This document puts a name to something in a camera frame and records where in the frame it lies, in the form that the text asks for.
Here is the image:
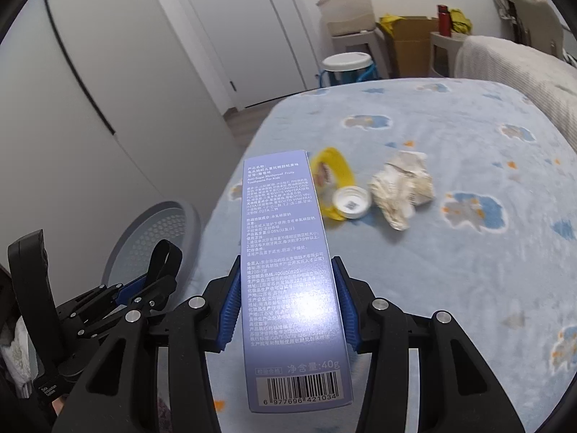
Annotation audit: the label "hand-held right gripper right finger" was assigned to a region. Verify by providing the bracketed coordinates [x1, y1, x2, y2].
[330, 255, 526, 433]

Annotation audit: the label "cone wrapper with yellow ring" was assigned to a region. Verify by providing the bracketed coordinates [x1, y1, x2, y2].
[310, 146, 355, 222]

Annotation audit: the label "yellow-green cloth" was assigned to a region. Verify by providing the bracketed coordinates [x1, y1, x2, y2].
[449, 8, 474, 35]

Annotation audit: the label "beige textured bed cover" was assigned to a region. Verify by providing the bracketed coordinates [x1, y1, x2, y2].
[454, 35, 577, 154]

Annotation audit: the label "white round stool blue legs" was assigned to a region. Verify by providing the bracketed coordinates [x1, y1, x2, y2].
[320, 52, 378, 89]

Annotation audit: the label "grey mesh waste basket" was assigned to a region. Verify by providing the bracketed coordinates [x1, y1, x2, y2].
[101, 200, 202, 290]

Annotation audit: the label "chair with grey garment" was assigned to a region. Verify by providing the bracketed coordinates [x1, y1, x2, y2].
[490, 0, 571, 62]

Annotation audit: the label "cardboard box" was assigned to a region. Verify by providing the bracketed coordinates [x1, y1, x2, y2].
[378, 15, 441, 80]

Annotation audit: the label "beige plastic stool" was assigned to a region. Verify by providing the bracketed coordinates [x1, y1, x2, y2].
[331, 26, 391, 80]
[428, 31, 470, 78]

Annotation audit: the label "white bottle cap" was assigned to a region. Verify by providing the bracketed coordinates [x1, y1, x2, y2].
[332, 186, 373, 220]

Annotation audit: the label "black cup carrier strap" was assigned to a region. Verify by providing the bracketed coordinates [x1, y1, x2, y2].
[145, 237, 184, 299]

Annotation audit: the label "white plastic storage bin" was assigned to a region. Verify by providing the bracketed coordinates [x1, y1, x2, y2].
[316, 0, 376, 38]

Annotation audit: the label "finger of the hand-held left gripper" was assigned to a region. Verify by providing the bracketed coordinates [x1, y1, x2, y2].
[74, 277, 178, 340]
[56, 274, 150, 325]

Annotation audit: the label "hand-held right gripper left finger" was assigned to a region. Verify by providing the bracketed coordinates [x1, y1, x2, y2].
[52, 255, 243, 433]

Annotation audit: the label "red bottle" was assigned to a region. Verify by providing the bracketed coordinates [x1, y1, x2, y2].
[436, 4, 452, 37]

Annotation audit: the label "purple toothpaste box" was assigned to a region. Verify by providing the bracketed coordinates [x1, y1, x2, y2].
[242, 149, 354, 414]

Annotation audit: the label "crumpled white paper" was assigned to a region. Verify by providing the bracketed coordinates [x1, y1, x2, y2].
[367, 150, 436, 231]

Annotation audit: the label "black wardrobe handle strip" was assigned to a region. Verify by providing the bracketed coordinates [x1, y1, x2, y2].
[41, 0, 116, 135]

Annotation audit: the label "white door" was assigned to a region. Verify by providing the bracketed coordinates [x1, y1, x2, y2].
[141, 0, 323, 111]

